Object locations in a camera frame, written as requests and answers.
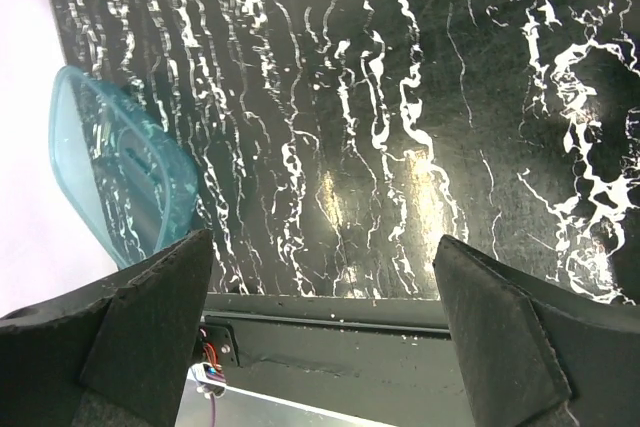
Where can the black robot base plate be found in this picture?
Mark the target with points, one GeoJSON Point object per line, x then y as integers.
{"type": "Point", "coordinates": [385, 360]}

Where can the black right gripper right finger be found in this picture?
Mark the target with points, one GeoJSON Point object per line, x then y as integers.
{"type": "Point", "coordinates": [532, 353]}

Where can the blue transparent plastic container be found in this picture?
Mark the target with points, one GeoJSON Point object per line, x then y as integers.
{"type": "Point", "coordinates": [131, 183]}

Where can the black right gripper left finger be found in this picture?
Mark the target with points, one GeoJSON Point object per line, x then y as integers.
{"type": "Point", "coordinates": [114, 352]}

